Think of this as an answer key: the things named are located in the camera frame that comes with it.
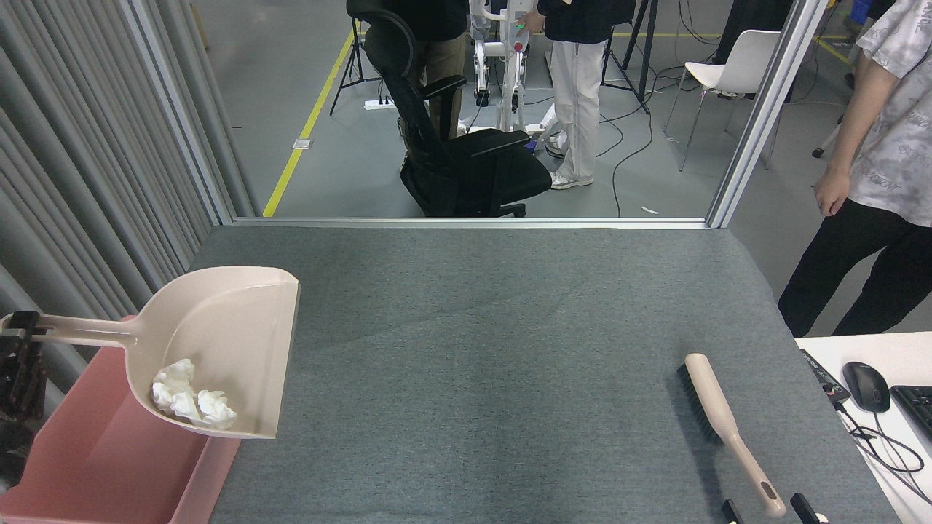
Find grey pleated curtain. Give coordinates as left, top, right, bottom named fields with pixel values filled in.
left=0, top=0, right=259, bottom=477

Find black office chair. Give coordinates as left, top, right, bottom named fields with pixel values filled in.
left=347, top=0, right=553, bottom=218

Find white desk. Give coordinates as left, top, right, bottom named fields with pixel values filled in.
left=794, top=332, right=932, bottom=524

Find white stand on wheels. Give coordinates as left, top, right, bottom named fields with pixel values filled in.
left=457, top=0, right=561, bottom=146

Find white plastic chair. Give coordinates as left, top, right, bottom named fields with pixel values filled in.
left=664, top=29, right=783, bottom=172

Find black tripod stand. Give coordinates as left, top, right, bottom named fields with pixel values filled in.
left=330, top=0, right=383, bottom=116
left=601, top=0, right=651, bottom=115

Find black floor cable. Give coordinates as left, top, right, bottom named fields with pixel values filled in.
left=597, top=65, right=654, bottom=218

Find person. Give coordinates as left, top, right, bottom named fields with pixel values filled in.
left=521, top=0, right=636, bottom=190
left=778, top=0, right=932, bottom=337
left=362, top=0, right=470, bottom=139

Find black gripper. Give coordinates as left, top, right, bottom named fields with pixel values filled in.
left=0, top=311, right=46, bottom=496

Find beige brush with black bristles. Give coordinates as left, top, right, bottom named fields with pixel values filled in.
left=677, top=353, right=787, bottom=519

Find black desk cable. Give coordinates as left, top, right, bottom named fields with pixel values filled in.
left=832, top=399, right=932, bottom=505

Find silver table rail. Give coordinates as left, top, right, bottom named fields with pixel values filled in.
left=232, top=216, right=711, bottom=231

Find pink plastic bin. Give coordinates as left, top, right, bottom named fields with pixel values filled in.
left=0, top=314, right=241, bottom=524

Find black keyboard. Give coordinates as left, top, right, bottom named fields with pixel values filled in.
left=890, top=385, right=932, bottom=441

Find black flat cable hub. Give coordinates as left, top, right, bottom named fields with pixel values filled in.
left=799, top=349, right=851, bottom=406

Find white tissue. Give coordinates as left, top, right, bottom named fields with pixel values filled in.
left=151, top=358, right=197, bottom=417
left=186, top=390, right=239, bottom=430

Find black computer mouse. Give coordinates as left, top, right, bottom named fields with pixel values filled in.
left=842, top=362, right=891, bottom=413

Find beige plastic dustpan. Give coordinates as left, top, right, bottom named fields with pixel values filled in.
left=15, top=266, right=301, bottom=440

